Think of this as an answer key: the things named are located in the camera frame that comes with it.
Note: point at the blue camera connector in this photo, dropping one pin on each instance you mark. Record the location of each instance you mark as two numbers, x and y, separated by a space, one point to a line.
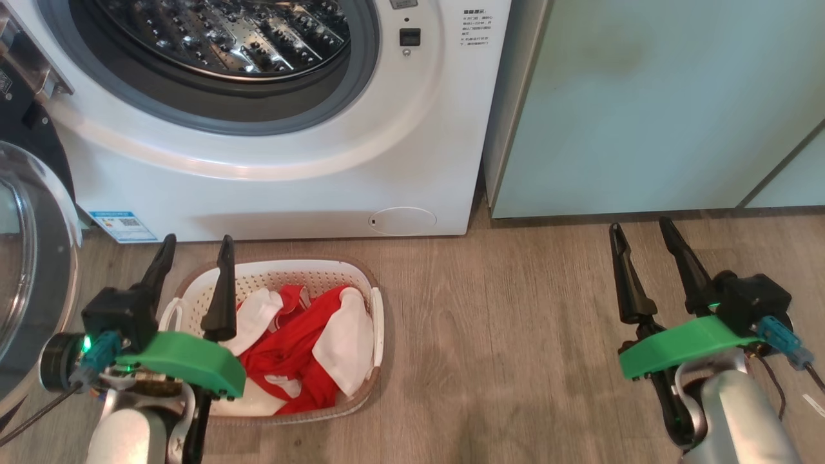
780 335
100 354

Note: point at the black door lock socket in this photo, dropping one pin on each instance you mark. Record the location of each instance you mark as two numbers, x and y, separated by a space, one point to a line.
410 37

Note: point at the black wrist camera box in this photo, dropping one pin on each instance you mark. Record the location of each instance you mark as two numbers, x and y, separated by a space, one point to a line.
751 299
119 312

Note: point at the white perforated laundry basket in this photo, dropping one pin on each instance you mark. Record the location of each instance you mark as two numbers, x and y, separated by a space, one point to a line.
322 274

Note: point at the blue left camera connector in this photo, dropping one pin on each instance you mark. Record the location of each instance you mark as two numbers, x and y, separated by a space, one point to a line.
100 354

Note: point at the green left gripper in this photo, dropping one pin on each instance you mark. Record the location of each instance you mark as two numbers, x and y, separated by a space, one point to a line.
180 361

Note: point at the round white filter cover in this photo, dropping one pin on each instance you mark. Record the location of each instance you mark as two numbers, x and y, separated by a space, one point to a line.
403 221

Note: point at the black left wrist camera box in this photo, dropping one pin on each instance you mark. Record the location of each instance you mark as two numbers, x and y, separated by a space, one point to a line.
119 312

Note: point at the white garment with red trim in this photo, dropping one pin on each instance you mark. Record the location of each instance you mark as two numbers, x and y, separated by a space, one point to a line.
258 316

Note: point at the metal washer door hinge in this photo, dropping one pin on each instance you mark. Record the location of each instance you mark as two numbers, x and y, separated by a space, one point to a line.
35 67

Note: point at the red and white garment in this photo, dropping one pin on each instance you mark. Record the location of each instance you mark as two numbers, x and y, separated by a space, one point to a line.
290 348

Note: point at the steel washer drum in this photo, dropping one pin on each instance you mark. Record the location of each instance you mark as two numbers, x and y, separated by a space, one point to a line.
225 38

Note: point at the blue energy label sticker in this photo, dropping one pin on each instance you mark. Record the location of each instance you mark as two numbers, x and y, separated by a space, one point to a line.
122 225

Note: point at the pale green cabinet grey side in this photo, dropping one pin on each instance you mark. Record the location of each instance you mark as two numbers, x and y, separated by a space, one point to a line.
644 96

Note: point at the white front-load washing machine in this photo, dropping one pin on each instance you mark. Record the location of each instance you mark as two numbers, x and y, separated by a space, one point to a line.
290 193

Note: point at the blue right camera connector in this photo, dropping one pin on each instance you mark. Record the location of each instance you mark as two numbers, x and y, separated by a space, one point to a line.
780 335

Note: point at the washing machine glass door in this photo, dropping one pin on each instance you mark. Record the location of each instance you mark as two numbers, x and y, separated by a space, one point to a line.
38 270

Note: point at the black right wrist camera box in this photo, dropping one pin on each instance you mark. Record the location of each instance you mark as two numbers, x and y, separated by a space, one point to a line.
751 299

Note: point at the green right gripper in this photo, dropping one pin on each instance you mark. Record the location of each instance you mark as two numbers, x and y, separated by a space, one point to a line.
677 345

